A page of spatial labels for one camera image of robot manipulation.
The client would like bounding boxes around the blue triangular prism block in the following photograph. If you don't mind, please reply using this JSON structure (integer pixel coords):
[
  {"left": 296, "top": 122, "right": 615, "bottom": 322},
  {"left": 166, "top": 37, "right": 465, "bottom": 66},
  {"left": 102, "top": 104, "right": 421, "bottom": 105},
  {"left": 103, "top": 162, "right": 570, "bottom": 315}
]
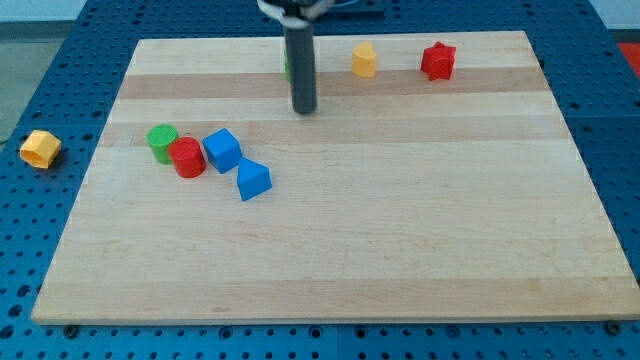
[{"left": 236, "top": 158, "right": 272, "bottom": 201}]

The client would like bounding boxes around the blue cube block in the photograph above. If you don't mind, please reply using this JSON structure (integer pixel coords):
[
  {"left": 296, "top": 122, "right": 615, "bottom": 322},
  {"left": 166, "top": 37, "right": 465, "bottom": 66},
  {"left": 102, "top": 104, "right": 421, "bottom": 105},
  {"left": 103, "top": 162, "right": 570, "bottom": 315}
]
[{"left": 202, "top": 128, "right": 242, "bottom": 174}]

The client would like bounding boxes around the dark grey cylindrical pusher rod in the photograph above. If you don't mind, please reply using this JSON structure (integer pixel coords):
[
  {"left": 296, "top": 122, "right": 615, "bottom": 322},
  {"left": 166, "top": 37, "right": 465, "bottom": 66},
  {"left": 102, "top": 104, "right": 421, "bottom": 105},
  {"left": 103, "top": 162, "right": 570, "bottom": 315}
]
[{"left": 284, "top": 23, "right": 317, "bottom": 115}]

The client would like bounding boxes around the red cylinder block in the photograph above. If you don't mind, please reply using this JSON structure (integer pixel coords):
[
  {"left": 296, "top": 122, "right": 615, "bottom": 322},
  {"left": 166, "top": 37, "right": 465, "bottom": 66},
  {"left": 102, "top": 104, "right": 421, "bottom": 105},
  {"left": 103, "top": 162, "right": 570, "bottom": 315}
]
[{"left": 168, "top": 137, "right": 206, "bottom": 178}]

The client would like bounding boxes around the green cylinder block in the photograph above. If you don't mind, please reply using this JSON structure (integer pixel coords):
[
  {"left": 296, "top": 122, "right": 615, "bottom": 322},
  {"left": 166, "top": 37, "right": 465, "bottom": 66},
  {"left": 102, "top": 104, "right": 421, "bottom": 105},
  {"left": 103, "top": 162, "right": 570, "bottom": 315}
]
[{"left": 146, "top": 124, "right": 178, "bottom": 165}]

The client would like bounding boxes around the light wooden board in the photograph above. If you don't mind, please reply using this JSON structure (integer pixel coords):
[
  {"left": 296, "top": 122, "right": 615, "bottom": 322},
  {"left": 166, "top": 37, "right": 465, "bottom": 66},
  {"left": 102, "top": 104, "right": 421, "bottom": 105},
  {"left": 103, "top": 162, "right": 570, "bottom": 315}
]
[{"left": 32, "top": 31, "right": 639, "bottom": 325}]

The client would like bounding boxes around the yellow heart block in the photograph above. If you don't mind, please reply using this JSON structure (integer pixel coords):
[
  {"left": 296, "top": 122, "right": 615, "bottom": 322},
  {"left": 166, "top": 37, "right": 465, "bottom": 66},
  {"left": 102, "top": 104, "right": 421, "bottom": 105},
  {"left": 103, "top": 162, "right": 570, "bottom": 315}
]
[{"left": 351, "top": 41, "right": 377, "bottom": 78}]

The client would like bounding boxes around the yellow hexagon block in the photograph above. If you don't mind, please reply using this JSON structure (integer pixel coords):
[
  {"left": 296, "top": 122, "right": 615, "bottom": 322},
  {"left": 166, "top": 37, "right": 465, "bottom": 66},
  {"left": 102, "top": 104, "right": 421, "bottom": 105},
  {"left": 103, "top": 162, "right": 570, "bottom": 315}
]
[{"left": 19, "top": 130, "right": 62, "bottom": 169}]

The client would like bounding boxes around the red star block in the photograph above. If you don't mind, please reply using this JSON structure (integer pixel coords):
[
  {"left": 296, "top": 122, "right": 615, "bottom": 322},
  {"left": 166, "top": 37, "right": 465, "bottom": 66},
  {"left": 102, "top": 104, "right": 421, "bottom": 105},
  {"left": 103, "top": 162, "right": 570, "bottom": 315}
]
[{"left": 421, "top": 41, "right": 456, "bottom": 81}]

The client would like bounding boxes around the green star block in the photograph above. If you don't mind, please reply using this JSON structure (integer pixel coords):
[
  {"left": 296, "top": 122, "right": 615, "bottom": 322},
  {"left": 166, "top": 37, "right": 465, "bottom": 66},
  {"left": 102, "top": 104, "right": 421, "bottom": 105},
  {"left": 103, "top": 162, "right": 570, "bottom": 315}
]
[{"left": 283, "top": 49, "right": 291, "bottom": 82}]

